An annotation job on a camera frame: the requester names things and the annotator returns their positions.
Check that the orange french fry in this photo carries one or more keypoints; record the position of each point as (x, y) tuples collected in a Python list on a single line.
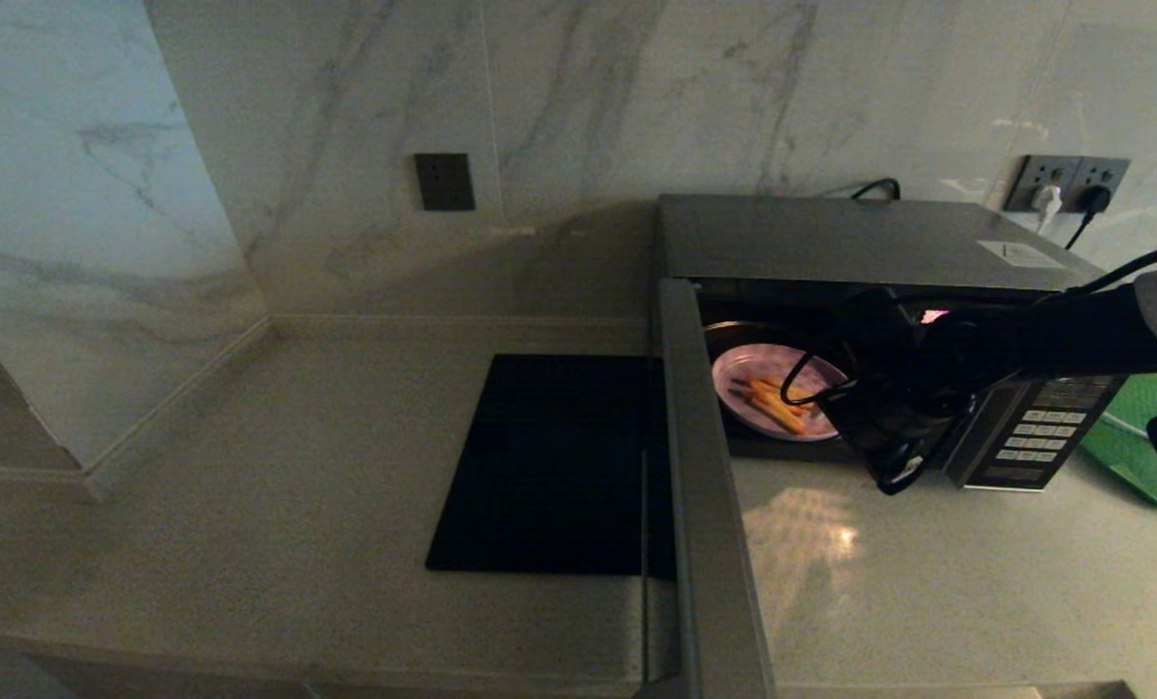
[(775, 413), (777, 388)]

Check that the silver microwave oven body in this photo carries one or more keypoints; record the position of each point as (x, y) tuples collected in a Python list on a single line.
[(831, 233)]

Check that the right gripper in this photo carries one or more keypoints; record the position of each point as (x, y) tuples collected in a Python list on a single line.
[(889, 417)]

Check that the black induction cooktop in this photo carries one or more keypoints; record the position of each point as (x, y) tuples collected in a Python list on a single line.
[(549, 466)]

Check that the white warning sticker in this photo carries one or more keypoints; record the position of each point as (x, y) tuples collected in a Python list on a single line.
[(1020, 253)]

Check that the purple plate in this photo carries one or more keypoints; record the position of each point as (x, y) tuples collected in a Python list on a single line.
[(743, 374)]

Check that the white power plug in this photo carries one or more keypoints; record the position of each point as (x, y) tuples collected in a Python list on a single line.
[(1047, 204)]

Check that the dark single wall socket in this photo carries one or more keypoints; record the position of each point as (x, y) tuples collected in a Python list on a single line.
[(446, 182)]

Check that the dark double wall socket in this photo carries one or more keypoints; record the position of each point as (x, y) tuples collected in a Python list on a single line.
[(1074, 170)]

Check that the green plastic tray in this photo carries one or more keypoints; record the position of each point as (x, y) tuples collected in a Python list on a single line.
[(1132, 447)]

